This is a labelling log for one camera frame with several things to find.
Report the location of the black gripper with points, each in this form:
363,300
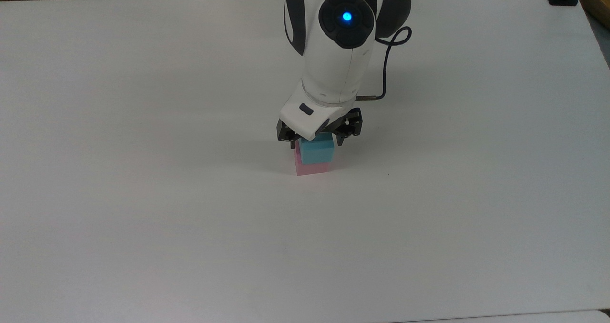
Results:
350,123

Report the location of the blue foam cube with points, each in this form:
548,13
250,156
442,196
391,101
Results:
318,150

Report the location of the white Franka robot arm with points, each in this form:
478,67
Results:
333,61

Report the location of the pink foam cube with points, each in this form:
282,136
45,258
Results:
312,169

